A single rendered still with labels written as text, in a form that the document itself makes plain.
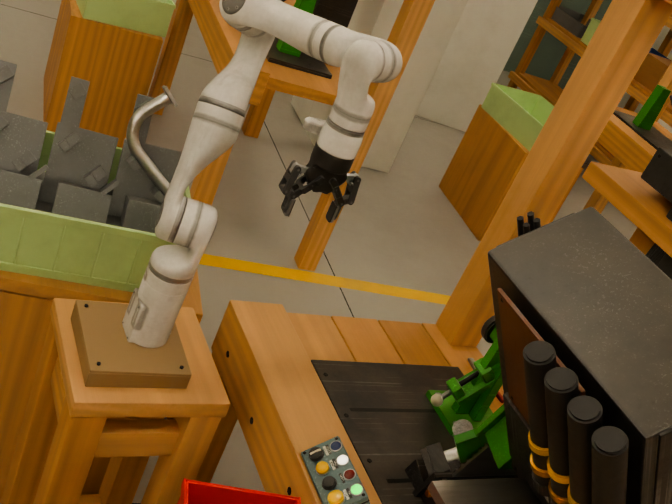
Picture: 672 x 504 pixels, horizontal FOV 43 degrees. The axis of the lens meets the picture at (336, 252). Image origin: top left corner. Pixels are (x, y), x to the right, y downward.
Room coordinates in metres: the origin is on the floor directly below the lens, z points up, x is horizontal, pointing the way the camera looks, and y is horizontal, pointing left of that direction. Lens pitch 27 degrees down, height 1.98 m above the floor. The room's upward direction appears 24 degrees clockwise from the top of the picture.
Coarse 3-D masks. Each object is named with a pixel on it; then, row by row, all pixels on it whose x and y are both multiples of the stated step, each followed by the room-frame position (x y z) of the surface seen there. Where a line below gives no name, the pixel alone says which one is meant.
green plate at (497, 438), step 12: (504, 408) 1.24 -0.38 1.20; (492, 420) 1.25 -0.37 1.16; (504, 420) 1.25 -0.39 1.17; (480, 432) 1.26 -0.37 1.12; (492, 432) 1.25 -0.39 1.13; (504, 432) 1.24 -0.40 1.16; (492, 444) 1.24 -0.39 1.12; (504, 444) 1.22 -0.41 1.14; (504, 456) 1.21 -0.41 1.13; (504, 468) 1.22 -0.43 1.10
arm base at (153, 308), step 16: (144, 288) 1.38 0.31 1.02; (160, 288) 1.37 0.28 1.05; (176, 288) 1.38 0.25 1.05; (144, 304) 1.37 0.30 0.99; (160, 304) 1.37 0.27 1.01; (176, 304) 1.39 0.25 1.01; (128, 320) 1.39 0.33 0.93; (144, 320) 1.37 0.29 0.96; (160, 320) 1.37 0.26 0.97; (128, 336) 1.37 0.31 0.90; (144, 336) 1.37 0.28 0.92; (160, 336) 1.38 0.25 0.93
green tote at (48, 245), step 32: (0, 224) 1.53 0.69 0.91; (32, 224) 1.56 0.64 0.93; (64, 224) 1.59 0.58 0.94; (96, 224) 1.62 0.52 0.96; (0, 256) 1.54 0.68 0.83; (32, 256) 1.57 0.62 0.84; (64, 256) 1.60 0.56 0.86; (96, 256) 1.62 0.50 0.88; (128, 256) 1.66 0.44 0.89; (128, 288) 1.67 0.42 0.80
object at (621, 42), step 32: (640, 0) 1.93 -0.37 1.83; (608, 32) 1.96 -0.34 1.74; (640, 32) 1.94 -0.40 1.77; (608, 64) 1.92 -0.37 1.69; (640, 64) 1.97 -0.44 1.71; (576, 96) 1.95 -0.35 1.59; (608, 96) 1.94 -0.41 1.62; (544, 128) 1.98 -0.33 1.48; (576, 128) 1.92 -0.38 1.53; (544, 160) 1.94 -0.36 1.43; (576, 160) 1.95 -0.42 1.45; (512, 192) 1.98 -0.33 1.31; (544, 192) 1.93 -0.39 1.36; (512, 224) 1.93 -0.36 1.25; (544, 224) 1.96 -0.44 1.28; (480, 256) 1.97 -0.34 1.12; (480, 288) 1.92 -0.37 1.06; (448, 320) 1.96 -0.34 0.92; (480, 320) 1.95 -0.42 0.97
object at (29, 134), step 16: (0, 64) 1.83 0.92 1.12; (16, 64) 1.85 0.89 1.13; (0, 80) 1.80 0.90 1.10; (0, 96) 1.81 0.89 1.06; (0, 112) 1.79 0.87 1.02; (16, 128) 1.80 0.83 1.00; (32, 128) 1.82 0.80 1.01; (0, 144) 1.77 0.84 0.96; (16, 144) 1.79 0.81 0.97; (32, 144) 1.80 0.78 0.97; (0, 160) 1.75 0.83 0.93; (0, 176) 1.70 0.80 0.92; (16, 176) 1.72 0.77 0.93; (0, 192) 1.68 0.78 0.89; (16, 192) 1.70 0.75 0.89; (32, 192) 1.72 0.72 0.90; (32, 208) 1.71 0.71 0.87
